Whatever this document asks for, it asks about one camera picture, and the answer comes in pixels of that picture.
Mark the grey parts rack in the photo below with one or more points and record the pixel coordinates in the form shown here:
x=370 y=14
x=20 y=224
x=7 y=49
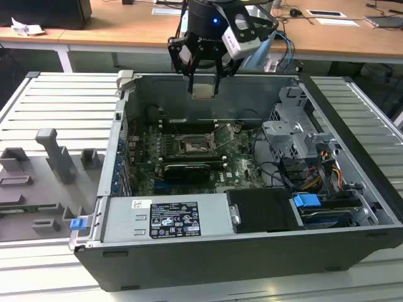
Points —
x=37 y=176

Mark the grey power supply unit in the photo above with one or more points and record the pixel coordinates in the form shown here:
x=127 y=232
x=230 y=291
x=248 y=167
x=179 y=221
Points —
x=122 y=217

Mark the hard disk drive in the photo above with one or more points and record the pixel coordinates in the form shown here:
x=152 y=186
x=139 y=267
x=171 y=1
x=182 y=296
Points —
x=327 y=214

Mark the grey laptop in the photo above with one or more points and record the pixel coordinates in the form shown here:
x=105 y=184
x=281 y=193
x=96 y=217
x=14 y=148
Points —
x=384 y=22

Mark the white paper sheet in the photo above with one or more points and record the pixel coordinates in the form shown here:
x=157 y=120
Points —
x=338 y=22

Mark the black graphics card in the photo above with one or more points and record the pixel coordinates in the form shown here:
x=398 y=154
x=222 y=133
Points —
x=185 y=173

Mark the silver CPU plate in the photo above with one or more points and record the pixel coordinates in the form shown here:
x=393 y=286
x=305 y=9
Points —
x=203 y=91

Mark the CPU socket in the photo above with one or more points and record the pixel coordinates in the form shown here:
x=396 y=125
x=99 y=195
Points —
x=193 y=147

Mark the crumpled white paper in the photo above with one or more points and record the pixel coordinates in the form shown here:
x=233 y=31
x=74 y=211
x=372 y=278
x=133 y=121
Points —
x=26 y=28

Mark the blue disk carrier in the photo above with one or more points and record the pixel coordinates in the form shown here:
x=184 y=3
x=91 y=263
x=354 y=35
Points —
x=305 y=200

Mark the silver metal disk bay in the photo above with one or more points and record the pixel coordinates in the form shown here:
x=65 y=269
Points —
x=292 y=135

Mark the black box on desk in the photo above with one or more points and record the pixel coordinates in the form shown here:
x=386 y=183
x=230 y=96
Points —
x=44 y=12

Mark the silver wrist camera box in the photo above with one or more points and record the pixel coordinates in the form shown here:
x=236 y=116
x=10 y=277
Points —
x=242 y=37

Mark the wooden desk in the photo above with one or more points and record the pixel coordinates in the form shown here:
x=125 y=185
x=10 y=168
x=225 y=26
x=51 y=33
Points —
x=126 y=28

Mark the black computer mouse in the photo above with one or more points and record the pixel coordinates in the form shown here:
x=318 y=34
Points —
x=295 y=12

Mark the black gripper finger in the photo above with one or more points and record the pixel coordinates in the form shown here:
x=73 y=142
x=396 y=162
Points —
x=176 y=63
x=231 y=67

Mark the black RAM slot bank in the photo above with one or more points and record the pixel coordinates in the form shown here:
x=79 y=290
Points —
x=195 y=158
x=189 y=126

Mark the black plastic fan shroud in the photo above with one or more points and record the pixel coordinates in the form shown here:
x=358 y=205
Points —
x=264 y=210

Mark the blue case latch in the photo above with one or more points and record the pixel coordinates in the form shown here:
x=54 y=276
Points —
x=78 y=224

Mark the green motherboard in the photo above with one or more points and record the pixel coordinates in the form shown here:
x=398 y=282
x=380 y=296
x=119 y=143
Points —
x=242 y=170

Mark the black open PC case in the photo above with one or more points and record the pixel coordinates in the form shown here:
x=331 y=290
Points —
x=220 y=264

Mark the blue expansion slot clips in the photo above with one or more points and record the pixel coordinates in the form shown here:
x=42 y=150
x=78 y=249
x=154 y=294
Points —
x=119 y=166

